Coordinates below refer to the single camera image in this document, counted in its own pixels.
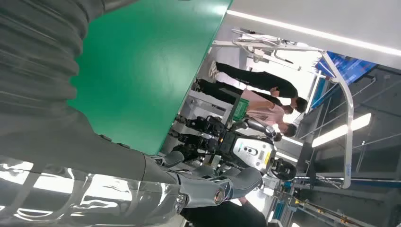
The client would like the white workbench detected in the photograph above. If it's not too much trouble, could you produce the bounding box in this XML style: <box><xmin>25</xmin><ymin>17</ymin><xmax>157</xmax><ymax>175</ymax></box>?
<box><xmin>170</xmin><ymin>89</ymin><xmax>242</xmax><ymax>145</ymax></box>

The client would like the person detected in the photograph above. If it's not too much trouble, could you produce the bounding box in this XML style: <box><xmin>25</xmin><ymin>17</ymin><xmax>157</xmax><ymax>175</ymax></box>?
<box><xmin>208</xmin><ymin>60</ymin><xmax>309</xmax><ymax>114</ymax></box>
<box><xmin>192</xmin><ymin>78</ymin><xmax>295</xmax><ymax>126</ymax></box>
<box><xmin>272</xmin><ymin>123</ymin><xmax>297</xmax><ymax>141</ymax></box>
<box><xmin>180</xmin><ymin>197</ymin><xmax>269</xmax><ymax>227</ymax></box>

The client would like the silver black humanoid robot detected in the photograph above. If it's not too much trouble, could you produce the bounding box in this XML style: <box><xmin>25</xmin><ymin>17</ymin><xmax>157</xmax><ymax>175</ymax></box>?
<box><xmin>170</xmin><ymin>115</ymin><xmax>297</xmax><ymax>183</ymax></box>

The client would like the green plastic crate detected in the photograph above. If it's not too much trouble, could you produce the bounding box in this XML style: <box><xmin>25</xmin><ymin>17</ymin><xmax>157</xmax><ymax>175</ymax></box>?
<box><xmin>232</xmin><ymin>98</ymin><xmax>250</xmax><ymax>122</ymax></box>

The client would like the white ceiling light bar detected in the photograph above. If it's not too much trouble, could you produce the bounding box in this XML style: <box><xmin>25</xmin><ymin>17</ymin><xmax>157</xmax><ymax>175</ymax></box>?
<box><xmin>311</xmin><ymin>113</ymin><xmax>373</xmax><ymax>148</ymax></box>

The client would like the blue display screen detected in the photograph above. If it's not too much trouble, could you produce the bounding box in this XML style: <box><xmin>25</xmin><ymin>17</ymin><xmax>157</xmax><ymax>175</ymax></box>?
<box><xmin>314</xmin><ymin>51</ymin><xmax>379</xmax><ymax>86</ymax></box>

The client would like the metal rail with yellow clamps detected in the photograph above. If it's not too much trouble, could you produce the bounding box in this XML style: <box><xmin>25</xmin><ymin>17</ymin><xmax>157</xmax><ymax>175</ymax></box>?
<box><xmin>294</xmin><ymin>199</ymin><xmax>375</xmax><ymax>227</ymax></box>

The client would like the white gantry frame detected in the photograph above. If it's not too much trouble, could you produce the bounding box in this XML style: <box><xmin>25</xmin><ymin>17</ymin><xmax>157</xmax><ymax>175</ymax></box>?
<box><xmin>211</xmin><ymin>28</ymin><xmax>355</xmax><ymax>190</ymax></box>

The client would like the white wall light strip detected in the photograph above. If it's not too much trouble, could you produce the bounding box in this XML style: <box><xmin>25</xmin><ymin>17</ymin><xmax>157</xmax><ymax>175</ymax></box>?
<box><xmin>226</xmin><ymin>10</ymin><xmax>401</xmax><ymax>57</ymax></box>

